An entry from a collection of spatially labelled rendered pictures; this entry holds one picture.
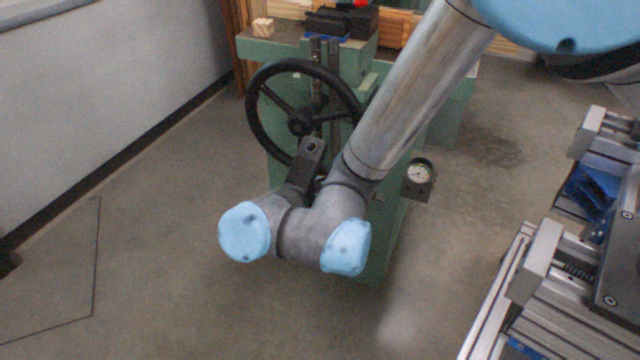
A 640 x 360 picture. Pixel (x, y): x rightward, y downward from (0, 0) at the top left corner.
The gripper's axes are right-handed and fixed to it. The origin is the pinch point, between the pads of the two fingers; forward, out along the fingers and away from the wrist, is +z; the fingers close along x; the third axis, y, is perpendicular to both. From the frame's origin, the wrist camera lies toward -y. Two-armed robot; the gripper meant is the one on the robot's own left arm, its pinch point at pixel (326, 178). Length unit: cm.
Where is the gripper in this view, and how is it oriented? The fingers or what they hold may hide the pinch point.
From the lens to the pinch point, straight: 78.8
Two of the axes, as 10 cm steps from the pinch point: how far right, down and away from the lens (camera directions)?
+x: 9.2, 2.6, -2.9
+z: 3.4, -1.5, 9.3
